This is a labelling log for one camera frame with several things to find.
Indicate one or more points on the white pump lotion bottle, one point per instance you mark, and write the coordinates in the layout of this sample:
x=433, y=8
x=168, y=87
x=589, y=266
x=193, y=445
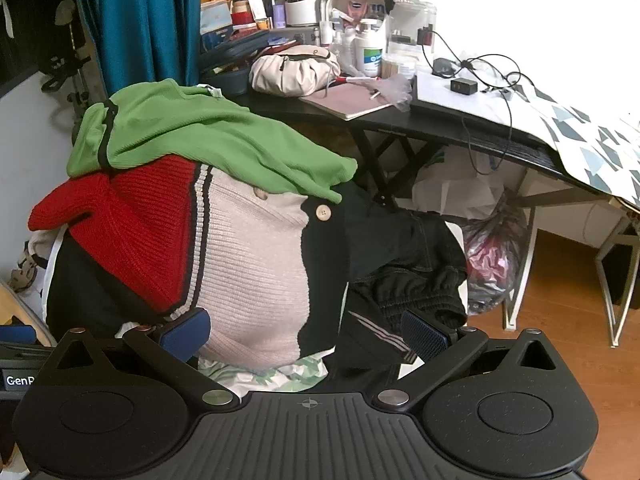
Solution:
x=369, y=55

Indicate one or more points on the geometric patterned sheet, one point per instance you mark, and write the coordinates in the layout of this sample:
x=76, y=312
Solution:
x=590, y=130

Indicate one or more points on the dark blue bag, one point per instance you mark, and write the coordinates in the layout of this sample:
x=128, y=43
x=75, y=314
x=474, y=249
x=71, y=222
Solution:
x=225, y=72

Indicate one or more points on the clear plastic bag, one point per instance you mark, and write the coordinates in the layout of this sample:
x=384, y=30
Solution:
x=492, y=260

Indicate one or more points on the white brush holder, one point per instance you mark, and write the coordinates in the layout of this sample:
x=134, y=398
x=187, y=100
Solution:
x=301, y=12

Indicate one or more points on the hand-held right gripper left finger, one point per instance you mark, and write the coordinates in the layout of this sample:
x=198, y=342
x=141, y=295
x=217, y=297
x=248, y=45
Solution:
x=184, y=334

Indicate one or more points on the black charger adapter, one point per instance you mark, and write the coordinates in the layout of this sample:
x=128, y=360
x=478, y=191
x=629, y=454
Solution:
x=463, y=86

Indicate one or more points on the black jeans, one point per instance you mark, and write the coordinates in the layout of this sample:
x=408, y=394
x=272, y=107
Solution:
x=400, y=240

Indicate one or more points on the black folding table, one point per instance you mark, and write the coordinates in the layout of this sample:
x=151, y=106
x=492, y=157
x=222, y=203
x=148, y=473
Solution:
x=440, y=125

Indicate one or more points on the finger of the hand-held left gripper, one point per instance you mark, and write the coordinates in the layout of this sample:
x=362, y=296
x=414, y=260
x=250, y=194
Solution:
x=15, y=334

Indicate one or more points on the white metal frame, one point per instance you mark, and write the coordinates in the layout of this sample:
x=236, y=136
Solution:
x=520, y=260

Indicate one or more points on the blue curtain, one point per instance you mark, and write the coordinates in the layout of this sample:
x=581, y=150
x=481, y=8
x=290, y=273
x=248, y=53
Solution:
x=140, y=25

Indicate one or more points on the black computer mouse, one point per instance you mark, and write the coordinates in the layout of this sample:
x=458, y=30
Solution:
x=443, y=66

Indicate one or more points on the red beige black knit cardigan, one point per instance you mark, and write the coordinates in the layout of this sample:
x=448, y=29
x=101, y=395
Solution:
x=250, y=270

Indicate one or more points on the red pen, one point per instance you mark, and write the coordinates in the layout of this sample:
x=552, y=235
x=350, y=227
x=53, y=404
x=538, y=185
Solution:
x=357, y=79

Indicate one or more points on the clear plastic container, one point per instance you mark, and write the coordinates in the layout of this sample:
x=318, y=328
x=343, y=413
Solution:
x=412, y=20

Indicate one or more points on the black tripod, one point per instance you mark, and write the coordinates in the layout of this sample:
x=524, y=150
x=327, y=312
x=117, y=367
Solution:
x=67, y=55

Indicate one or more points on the green sweater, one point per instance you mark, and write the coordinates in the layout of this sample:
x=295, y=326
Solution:
x=200, y=130

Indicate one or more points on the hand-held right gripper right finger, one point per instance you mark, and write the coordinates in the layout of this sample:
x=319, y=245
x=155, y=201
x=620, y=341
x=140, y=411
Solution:
x=425, y=334

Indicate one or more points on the leaf print cloth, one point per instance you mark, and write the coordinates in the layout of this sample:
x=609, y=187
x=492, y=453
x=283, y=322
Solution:
x=270, y=377

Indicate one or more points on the pink notebook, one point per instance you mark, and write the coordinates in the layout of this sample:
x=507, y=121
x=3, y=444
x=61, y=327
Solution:
x=345, y=97

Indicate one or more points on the beige bag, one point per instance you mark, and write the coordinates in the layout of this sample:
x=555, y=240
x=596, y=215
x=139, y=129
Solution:
x=295, y=72

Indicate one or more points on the black striped track pants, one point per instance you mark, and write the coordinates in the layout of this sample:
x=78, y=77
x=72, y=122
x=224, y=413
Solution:
x=362, y=345

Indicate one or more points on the cotton swab box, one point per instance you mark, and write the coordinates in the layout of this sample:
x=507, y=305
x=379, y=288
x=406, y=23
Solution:
x=398, y=67

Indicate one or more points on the white plastic bag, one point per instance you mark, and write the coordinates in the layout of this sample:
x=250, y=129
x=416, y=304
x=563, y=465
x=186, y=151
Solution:
x=450, y=185

